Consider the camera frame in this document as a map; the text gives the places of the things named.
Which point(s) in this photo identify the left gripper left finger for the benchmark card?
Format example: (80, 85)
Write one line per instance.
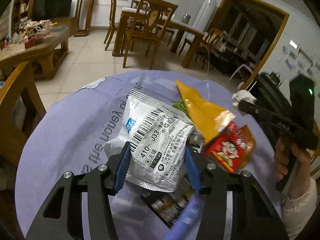
(60, 215)

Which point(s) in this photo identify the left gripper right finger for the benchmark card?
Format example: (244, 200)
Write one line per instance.
(233, 203)

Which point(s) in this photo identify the white tissue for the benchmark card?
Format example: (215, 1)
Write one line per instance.
(242, 95)

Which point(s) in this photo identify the red milk carton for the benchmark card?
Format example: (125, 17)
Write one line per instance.
(232, 148)

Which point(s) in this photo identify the silver foil package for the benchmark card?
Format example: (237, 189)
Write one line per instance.
(158, 134)

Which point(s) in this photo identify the person's right hand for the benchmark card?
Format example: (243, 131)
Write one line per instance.
(292, 168)

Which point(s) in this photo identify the black piano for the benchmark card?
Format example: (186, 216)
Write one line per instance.
(268, 95)

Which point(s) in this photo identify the black barcode wrapper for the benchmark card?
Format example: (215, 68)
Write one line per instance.
(167, 206)

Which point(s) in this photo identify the yellow snack bag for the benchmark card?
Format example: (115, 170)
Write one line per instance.
(209, 119)

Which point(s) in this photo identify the lilac tablecloth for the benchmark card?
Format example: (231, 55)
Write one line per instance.
(71, 135)

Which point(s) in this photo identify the wooden armchair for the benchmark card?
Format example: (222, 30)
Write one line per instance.
(21, 111)

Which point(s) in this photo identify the wooden chair far right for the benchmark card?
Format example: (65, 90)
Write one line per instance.
(208, 43)

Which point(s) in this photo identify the white standing air conditioner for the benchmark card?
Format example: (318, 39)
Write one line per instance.
(204, 15)

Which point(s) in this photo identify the metal kettle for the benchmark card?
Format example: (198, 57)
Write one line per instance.
(185, 18)

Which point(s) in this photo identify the wooden coffee table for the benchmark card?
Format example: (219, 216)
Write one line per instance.
(45, 57)

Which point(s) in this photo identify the wooden dining chair front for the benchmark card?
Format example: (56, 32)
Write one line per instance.
(149, 25)

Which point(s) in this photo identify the tall wooden side stand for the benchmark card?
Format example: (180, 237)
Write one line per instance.
(83, 15)

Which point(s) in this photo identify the black television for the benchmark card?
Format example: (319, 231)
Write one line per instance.
(49, 9)

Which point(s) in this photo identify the wooden bookshelf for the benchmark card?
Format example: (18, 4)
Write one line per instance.
(21, 12)

